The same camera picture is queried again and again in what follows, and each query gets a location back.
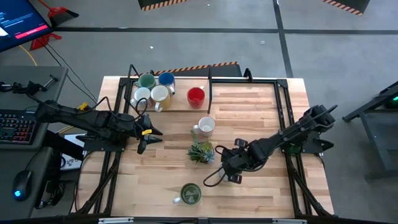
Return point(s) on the long black hazard-striped platform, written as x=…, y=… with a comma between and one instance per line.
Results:
x=224, y=71

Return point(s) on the yellow mug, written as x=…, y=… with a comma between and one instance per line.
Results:
x=159, y=93

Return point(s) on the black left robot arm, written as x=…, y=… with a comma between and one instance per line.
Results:
x=93, y=119

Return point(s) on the silver bracket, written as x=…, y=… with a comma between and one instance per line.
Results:
x=115, y=220
x=289, y=221

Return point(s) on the backlit black keyboard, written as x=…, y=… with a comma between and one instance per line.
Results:
x=17, y=126

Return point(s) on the white mug with blue interior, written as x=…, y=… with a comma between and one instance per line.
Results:
x=166, y=79

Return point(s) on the white printed paper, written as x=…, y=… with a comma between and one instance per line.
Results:
x=70, y=161

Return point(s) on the red dustpan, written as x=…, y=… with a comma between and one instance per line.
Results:
x=60, y=14

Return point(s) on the grey diamond pattern mug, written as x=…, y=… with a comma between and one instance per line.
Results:
x=206, y=124

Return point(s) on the succulent plant in black pot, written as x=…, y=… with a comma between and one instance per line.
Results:
x=202, y=152

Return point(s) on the black metal stand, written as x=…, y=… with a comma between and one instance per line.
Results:
x=388, y=98

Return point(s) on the sage green mug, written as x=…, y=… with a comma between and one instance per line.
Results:
x=146, y=81

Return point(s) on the grey desk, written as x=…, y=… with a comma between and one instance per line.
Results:
x=31, y=72

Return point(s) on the black metal table frame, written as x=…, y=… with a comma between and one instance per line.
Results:
x=248, y=81

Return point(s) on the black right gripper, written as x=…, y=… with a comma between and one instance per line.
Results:
x=236, y=161

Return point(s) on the wooden mug tray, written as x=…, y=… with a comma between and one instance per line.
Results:
x=180, y=99

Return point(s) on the black clamp tool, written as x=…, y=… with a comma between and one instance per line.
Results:
x=29, y=88

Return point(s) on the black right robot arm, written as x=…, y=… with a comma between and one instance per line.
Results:
x=289, y=133

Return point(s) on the computer monitor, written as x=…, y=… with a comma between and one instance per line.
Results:
x=18, y=21

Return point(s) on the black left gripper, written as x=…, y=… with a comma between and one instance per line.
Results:
x=141, y=130

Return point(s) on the black computer mouse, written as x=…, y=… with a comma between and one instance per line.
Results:
x=22, y=183

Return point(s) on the red plastic object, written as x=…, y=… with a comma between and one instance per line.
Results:
x=45, y=39

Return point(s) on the white mug with green interior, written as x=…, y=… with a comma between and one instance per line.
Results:
x=190, y=193

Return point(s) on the red white lattice pattern mug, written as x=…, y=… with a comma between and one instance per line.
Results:
x=141, y=93

